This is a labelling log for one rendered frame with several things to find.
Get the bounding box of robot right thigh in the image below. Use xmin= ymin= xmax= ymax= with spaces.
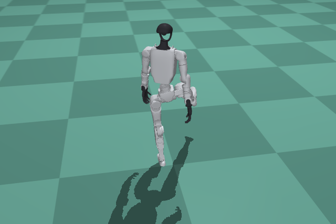
xmin=174 ymin=82 xmax=185 ymax=99

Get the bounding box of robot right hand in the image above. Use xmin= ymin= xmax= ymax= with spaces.
xmin=185 ymin=99 xmax=192 ymax=123

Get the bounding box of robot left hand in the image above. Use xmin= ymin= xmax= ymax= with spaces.
xmin=141 ymin=86 xmax=151 ymax=104

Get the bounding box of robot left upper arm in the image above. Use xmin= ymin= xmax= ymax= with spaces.
xmin=142 ymin=46 xmax=152 ymax=74

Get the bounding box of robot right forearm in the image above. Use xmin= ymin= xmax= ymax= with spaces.
xmin=182 ymin=74 xmax=192 ymax=104

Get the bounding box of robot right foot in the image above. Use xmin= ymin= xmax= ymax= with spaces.
xmin=190 ymin=87 xmax=197 ymax=106

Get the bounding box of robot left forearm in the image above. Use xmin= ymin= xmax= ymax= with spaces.
xmin=141 ymin=71 xmax=149 ymax=90

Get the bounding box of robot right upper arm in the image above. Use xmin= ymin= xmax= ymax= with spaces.
xmin=175 ymin=50 xmax=188 ymax=83

